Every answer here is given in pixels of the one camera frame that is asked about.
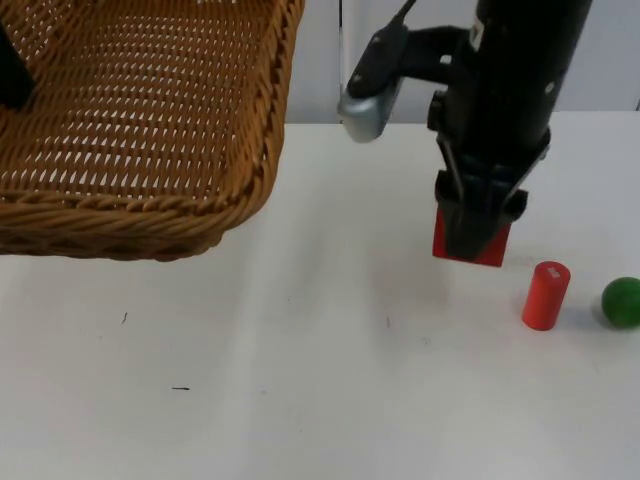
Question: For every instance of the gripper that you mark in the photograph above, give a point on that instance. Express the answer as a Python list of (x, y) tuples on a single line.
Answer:
[(495, 130)]

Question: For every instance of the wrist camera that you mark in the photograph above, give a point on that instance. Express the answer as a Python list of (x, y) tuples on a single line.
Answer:
[(370, 105)]

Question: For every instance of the red cube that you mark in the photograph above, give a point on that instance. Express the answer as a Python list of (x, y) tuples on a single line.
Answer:
[(497, 250)]

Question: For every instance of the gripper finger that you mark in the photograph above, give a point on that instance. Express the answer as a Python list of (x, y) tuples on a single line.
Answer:
[(12, 75)]

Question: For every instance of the green ball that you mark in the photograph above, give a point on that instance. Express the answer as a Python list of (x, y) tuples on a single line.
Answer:
[(622, 302)]

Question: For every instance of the red cylinder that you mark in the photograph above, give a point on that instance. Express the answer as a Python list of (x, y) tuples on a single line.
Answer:
[(545, 300)]

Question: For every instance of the brown wicker basket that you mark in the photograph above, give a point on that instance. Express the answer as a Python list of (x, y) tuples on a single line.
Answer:
[(150, 100)]

